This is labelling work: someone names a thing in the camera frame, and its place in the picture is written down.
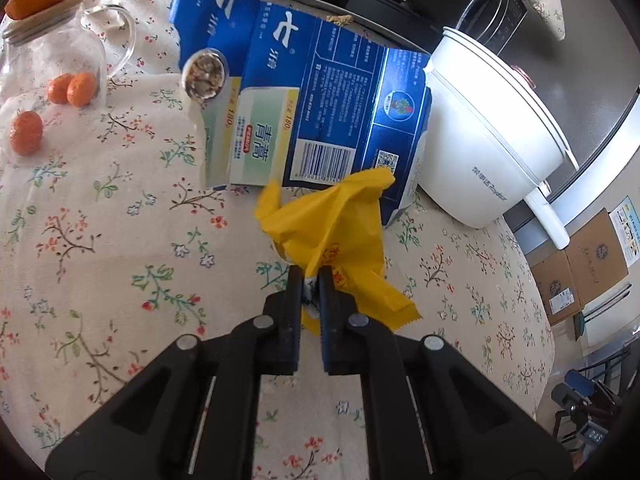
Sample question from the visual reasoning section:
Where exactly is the blue cardboard carton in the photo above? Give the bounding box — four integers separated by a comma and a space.
169, 0, 433, 226

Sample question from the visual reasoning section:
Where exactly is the paper notice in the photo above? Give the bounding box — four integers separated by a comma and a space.
610, 195, 640, 251

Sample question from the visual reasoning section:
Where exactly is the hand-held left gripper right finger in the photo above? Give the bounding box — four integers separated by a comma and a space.
317, 265, 573, 480

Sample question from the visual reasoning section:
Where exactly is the white electric cooking pot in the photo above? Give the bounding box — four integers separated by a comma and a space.
417, 35, 571, 250

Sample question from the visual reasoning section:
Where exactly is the glass jar with wooden lid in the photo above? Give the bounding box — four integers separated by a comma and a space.
0, 0, 137, 158

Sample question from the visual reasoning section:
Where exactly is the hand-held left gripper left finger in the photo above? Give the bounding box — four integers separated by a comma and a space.
45, 265, 305, 480

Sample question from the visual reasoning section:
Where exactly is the metal wire rack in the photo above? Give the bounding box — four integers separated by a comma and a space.
460, 0, 506, 46

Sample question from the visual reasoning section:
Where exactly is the floral tablecloth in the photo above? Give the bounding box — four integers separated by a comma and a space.
0, 0, 556, 480

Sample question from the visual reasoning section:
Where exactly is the cardboard box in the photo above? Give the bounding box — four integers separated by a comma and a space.
530, 208, 630, 326

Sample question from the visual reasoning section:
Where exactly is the yellow plastic wrapper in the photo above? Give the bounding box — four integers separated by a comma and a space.
254, 167, 422, 336

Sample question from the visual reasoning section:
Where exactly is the small kumquat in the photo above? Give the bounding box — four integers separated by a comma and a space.
8, 111, 44, 156
66, 71, 98, 109
46, 73, 75, 106

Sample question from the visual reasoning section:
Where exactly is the grey refrigerator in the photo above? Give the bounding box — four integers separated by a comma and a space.
530, 0, 640, 221

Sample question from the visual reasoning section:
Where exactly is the white-rimmed glass pot lid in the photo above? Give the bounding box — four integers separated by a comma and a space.
441, 26, 582, 170

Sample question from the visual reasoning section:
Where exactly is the floral oven mitt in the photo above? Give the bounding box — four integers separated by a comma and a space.
492, 0, 566, 42

